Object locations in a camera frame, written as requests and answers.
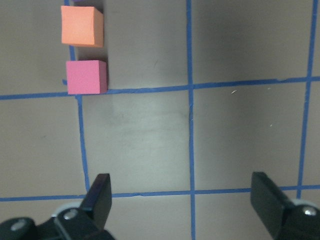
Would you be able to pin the orange foam cube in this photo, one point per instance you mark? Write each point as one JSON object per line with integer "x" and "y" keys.
{"x": 82, "y": 26}

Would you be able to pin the pink foam cube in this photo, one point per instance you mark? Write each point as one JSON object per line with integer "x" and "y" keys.
{"x": 86, "y": 77}

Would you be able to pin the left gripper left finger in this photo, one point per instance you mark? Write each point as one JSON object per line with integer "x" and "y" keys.
{"x": 98, "y": 201}

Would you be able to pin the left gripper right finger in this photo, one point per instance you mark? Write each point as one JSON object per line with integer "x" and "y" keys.
{"x": 271, "y": 205}

